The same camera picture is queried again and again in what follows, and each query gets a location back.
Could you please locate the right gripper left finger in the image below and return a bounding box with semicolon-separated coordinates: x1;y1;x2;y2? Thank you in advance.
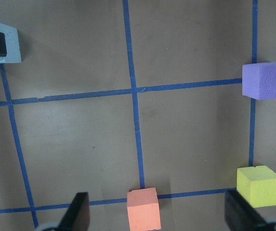
58;192;90;231

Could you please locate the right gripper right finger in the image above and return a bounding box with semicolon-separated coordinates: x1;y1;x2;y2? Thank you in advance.
225;190;269;231

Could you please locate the orange block near arm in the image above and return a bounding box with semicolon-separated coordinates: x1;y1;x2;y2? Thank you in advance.
126;188;161;231

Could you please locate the yellow foam block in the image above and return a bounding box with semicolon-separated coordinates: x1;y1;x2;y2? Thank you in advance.
237;166;276;208

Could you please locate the purple foam block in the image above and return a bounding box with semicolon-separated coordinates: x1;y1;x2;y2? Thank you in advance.
242;62;276;100

